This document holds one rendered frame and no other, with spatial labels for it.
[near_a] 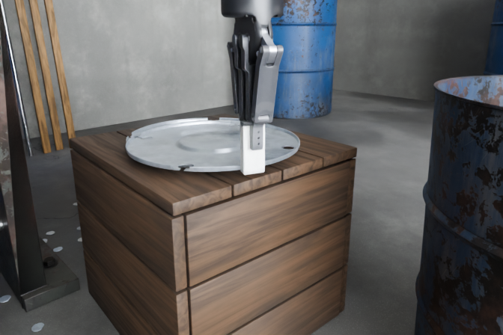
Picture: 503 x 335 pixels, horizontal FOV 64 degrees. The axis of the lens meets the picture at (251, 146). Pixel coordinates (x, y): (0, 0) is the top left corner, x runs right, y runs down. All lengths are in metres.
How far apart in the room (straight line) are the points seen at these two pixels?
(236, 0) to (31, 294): 0.74
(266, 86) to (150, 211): 0.23
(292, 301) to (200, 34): 2.32
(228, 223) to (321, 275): 0.27
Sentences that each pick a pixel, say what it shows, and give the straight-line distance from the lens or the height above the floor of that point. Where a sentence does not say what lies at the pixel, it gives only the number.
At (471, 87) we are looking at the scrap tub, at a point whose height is 0.46.
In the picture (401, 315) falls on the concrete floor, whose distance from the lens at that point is 0.94.
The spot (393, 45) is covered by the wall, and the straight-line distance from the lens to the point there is 3.65.
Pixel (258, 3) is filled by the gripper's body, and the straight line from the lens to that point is 0.48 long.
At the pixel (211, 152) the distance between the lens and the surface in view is 0.63.
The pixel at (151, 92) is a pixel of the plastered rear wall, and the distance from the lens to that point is 2.67.
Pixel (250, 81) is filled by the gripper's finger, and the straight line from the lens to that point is 0.50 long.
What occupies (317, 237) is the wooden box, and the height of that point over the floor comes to 0.20.
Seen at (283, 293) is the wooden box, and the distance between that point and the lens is 0.72.
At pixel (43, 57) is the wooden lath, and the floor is 0.43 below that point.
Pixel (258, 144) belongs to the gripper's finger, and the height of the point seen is 0.41.
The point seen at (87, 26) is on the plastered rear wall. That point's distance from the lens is 2.48.
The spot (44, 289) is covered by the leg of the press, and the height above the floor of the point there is 0.03.
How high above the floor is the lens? 0.56
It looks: 16 degrees down
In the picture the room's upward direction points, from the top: straight up
